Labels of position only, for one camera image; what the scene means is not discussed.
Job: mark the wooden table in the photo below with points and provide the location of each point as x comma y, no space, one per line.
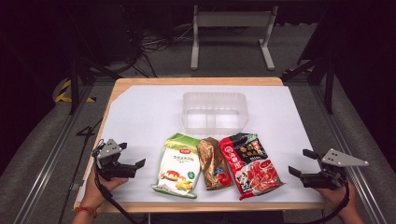
186,81

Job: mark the person's right hand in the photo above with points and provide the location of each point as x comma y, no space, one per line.
341,199

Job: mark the black stand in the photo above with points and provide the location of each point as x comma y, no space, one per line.
74,87
328,84

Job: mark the gold packet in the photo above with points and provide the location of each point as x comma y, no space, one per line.
213,165

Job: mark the aluminium rail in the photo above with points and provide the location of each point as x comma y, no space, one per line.
351,143
46,168

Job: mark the green and white packet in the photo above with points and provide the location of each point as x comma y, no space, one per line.
179,165

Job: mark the white table mat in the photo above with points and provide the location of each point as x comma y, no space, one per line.
149,112

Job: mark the thin black tripod legs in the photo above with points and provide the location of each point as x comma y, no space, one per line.
88,130

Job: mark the yellow and black tape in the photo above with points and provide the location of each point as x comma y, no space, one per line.
63,93

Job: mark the person's left hand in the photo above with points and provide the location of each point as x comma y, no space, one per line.
95,193

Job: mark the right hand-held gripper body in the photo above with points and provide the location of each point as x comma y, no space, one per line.
327,179

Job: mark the grey metal stand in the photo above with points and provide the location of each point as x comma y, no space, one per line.
233,19

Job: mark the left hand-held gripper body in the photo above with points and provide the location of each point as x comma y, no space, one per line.
107,161

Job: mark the red and black packet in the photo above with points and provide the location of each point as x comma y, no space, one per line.
252,168

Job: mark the clear plastic container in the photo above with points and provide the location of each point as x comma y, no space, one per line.
214,113

